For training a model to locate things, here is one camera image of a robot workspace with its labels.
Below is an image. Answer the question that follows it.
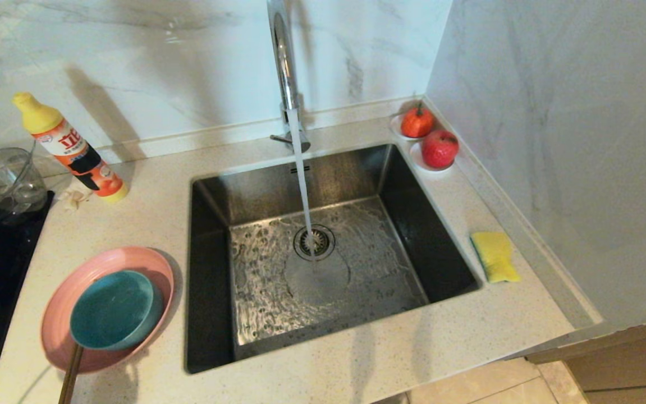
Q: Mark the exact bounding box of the orange dish soap bottle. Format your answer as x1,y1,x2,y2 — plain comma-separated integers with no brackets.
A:
12,92,130,204

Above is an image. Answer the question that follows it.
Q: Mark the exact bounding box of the stainless steel sink basin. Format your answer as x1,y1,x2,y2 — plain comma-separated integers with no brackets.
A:
184,142,483,375

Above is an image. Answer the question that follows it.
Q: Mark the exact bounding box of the yellow fish-shaped sponge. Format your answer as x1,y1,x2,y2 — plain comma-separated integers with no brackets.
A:
470,231,522,283

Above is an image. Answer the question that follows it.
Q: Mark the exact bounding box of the running tap water stream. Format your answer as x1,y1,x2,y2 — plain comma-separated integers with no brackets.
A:
288,108,319,264

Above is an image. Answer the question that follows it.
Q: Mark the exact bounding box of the small white dish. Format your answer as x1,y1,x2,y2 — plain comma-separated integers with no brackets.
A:
410,140,458,172
390,112,437,141

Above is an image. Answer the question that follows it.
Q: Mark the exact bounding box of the red apple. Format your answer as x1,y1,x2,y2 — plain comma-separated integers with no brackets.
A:
421,129,461,169

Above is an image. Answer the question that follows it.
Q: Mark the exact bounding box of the chrome kitchen faucet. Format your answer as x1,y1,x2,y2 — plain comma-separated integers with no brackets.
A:
265,0,311,153

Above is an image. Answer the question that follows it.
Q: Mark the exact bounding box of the pink round plate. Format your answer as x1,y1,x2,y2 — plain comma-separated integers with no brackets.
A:
40,246,175,375

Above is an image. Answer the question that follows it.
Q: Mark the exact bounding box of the blue bowl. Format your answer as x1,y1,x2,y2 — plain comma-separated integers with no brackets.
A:
70,270,164,352

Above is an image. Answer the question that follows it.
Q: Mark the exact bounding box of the crumpled white tissue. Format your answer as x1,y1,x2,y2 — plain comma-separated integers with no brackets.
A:
56,188,94,213

